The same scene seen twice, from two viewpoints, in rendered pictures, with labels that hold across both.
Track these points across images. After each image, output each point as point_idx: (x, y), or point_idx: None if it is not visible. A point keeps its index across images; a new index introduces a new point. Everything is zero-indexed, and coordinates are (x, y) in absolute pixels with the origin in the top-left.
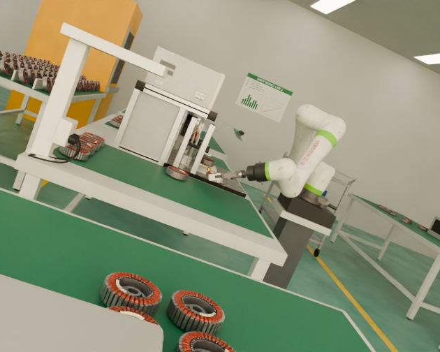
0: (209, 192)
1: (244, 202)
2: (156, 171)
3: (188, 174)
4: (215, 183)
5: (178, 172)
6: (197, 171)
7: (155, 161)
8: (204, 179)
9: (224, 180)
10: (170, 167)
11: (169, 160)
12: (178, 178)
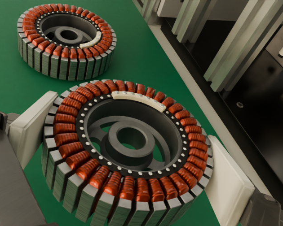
0: (42, 191)
1: None
2: (15, 5)
3: (199, 80)
4: (274, 178)
5: (22, 28)
6: None
7: (138, 3)
8: (237, 132)
9: (84, 205)
10: (46, 6)
11: (215, 24)
12: (20, 52)
